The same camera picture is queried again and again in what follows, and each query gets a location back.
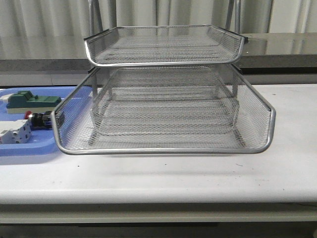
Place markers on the green and cream switch block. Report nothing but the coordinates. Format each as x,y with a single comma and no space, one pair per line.
23,101

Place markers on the silver metal rack frame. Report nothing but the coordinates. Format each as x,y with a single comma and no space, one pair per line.
232,24

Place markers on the white circuit breaker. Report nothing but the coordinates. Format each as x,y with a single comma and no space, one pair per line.
15,132

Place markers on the silver mesh top tray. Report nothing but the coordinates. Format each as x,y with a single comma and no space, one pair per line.
164,45

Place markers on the blue plastic tray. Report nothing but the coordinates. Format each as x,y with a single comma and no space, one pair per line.
42,141

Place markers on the white component in tray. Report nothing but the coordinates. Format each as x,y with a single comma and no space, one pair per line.
5,98

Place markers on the red emergency push button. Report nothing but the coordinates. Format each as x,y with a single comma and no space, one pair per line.
39,120

